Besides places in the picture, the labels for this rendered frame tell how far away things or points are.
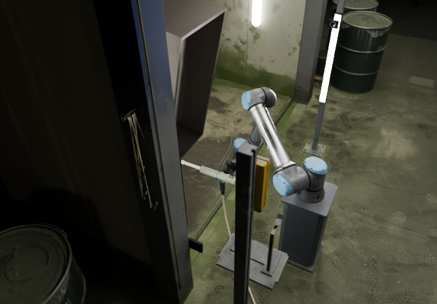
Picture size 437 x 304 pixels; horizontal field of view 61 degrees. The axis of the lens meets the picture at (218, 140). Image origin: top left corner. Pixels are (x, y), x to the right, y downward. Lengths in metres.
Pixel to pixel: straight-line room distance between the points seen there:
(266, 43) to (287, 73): 0.44
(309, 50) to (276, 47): 0.38
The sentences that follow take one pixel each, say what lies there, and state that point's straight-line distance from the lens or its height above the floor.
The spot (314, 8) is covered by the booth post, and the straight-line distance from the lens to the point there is 4.18.
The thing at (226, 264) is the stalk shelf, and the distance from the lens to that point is 2.00.
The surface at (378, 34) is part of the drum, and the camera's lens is 4.72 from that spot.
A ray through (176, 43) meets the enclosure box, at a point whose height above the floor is 1.60.
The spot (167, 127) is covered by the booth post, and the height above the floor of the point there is 1.47.
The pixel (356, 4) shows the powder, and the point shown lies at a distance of 5.44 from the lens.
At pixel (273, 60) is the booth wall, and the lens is 4.53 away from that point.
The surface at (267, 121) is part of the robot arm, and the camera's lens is 2.40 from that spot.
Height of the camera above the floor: 2.47
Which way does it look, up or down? 38 degrees down
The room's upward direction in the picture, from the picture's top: 1 degrees counter-clockwise
